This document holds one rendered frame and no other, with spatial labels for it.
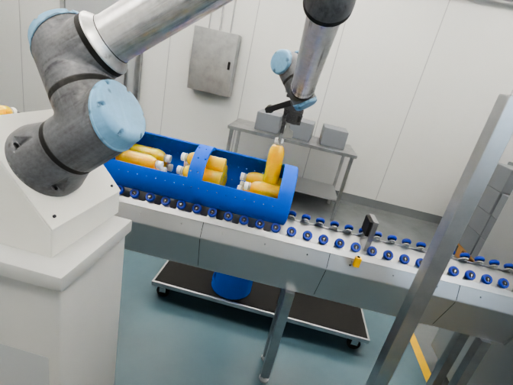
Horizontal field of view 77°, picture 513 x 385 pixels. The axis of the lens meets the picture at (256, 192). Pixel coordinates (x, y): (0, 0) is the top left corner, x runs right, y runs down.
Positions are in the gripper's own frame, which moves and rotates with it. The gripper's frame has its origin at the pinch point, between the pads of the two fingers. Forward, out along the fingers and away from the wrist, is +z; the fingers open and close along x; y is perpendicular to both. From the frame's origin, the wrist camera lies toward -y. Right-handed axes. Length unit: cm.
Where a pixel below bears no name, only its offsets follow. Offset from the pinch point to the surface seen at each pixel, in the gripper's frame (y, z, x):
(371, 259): 54, 41, -11
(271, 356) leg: 23, 114, -10
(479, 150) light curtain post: 64, -18, -33
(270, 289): 19, 119, 54
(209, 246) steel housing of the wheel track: -20, 54, -13
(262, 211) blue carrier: 0.2, 30.0, -13.1
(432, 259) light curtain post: 64, 23, -36
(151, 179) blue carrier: -51, 28, -14
